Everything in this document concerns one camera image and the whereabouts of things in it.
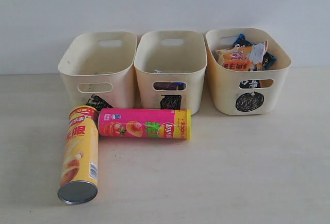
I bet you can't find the purple juice carton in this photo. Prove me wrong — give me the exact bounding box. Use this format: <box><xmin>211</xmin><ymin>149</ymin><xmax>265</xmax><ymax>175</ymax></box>
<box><xmin>153</xmin><ymin>82</ymin><xmax>178</xmax><ymax>91</ymax></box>

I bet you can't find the white blue milk carton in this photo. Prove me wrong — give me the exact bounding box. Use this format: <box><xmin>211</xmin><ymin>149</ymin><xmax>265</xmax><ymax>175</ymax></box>
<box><xmin>155</xmin><ymin>81</ymin><xmax>186</xmax><ymax>91</ymax></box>

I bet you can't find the orange noodle bag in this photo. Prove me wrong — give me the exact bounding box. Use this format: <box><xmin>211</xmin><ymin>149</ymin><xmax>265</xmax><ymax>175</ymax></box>
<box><xmin>216</xmin><ymin>41</ymin><xmax>268</xmax><ymax>72</ymax></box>

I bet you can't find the blue noodle bag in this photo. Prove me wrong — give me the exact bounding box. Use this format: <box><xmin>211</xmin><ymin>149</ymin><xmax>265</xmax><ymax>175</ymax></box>
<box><xmin>233</xmin><ymin>33</ymin><xmax>276</xmax><ymax>71</ymax></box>

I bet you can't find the yellow chips can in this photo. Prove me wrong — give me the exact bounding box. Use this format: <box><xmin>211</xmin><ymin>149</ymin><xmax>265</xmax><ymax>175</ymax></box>
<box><xmin>57</xmin><ymin>106</ymin><xmax>98</xmax><ymax>204</ymax></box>

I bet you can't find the pink chips can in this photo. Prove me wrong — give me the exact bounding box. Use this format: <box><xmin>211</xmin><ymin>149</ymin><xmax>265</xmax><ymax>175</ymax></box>
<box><xmin>97</xmin><ymin>108</ymin><xmax>191</xmax><ymax>140</ymax></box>

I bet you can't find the middle cream plastic bin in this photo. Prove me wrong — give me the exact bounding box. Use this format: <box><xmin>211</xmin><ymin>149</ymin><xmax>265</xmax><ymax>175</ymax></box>
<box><xmin>134</xmin><ymin>30</ymin><xmax>207</xmax><ymax>114</ymax></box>

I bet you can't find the cream plastic bin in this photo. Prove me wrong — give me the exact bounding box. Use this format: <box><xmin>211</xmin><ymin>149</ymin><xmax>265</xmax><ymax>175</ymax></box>
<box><xmin>58</xmin><ymin>31</ymin><xmax>137</xmax><ymax>108</ymax></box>
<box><xmin>134</xmin><ymin>30</ymin><xmax>207</xmax><ymax>114</ymax></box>
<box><xmin>205</xmin><ymin>28</ymin><xmax>291</xmax><ymax>115</ymax></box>

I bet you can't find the right cream plastic bin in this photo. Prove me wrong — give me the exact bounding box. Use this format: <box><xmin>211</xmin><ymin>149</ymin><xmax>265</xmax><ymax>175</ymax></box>
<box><xmin>205</xmin><ymin>28</ymin><xmax>291</xmax><ymax>115</ymax></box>

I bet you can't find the left cream plastic bin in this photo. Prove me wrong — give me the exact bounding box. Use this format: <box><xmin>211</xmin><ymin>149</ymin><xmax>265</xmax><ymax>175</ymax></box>
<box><xmin>58</xmin><ymin>31</ymin><xmax>137</xmax><ymax>108</ymax></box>

